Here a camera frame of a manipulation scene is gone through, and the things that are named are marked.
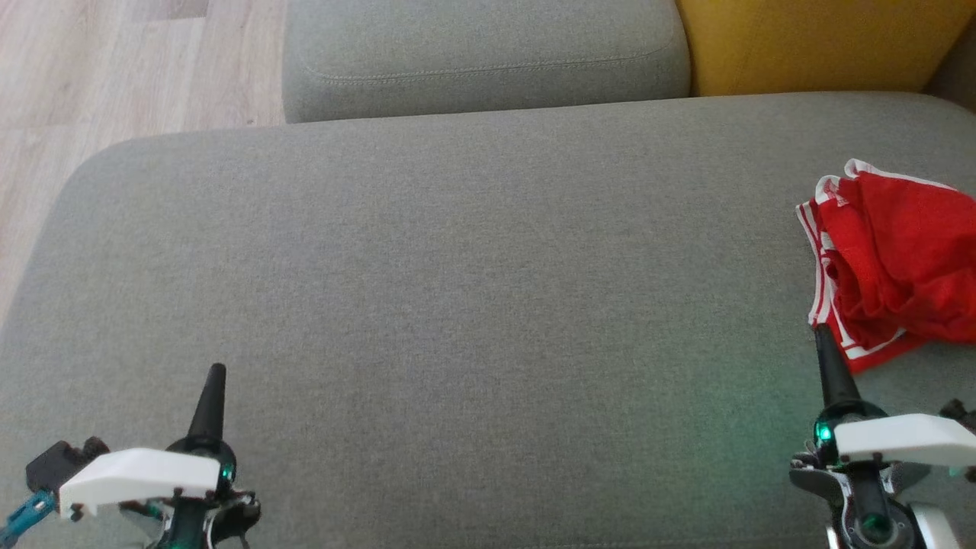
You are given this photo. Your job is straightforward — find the long yellow sofa back cushion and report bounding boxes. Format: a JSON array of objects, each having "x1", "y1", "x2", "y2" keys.
[{"x1": 675, "y1": 0, "x2": 976, "y2": 97}]

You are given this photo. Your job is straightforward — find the large grey sofa seat cushion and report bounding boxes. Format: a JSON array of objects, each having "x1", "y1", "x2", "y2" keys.
[{"x1": 282, "y1": 0, "x2": 691, "y2": 124}]

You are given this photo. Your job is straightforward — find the teal plug left camera cable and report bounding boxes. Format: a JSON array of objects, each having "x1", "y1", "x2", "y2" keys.
[{"x1": 0, "y1": 488, "x2": 59, "y2": 547}]

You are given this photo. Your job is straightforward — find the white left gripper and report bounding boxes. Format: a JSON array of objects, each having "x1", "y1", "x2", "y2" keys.
[{"x1": 59, "y1": 363, "x2": 260, "y2": 536}]

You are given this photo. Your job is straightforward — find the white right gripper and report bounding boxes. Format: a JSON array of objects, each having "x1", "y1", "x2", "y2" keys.
[{"x1": 812, "y1": 324, "x2": 976, "y2": 467}]

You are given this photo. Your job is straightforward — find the red basketball jersey number 23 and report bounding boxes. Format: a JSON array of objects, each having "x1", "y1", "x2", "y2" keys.
[{"x1": 795, "y1": 159, "x2": 976, "y2": 376}]

